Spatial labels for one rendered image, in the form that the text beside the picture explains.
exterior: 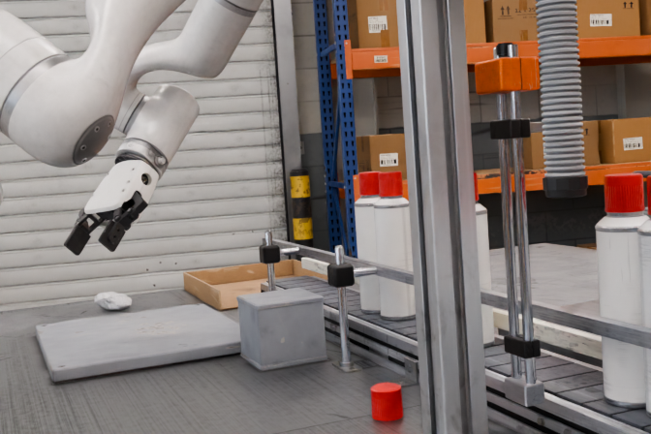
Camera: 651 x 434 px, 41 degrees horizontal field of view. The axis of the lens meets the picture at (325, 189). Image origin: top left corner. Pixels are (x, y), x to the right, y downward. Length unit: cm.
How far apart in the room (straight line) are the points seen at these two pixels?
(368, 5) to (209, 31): 336
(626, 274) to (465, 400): 18
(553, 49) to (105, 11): 58
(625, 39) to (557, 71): 440
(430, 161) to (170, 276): 445
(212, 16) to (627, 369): 85
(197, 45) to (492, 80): 71
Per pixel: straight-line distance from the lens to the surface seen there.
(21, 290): 522
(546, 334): 99
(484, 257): 102
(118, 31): 107
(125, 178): 141
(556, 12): 70
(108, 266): 516
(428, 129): 76
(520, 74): 79
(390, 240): 119
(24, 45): 106
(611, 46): 505
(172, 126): 147
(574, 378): 92
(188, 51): 141
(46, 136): 102
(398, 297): 120
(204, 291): 175
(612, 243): 80
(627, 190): 80
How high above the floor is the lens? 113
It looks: 3 degrees down
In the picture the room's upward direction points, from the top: 4 degrees counter-clockwise
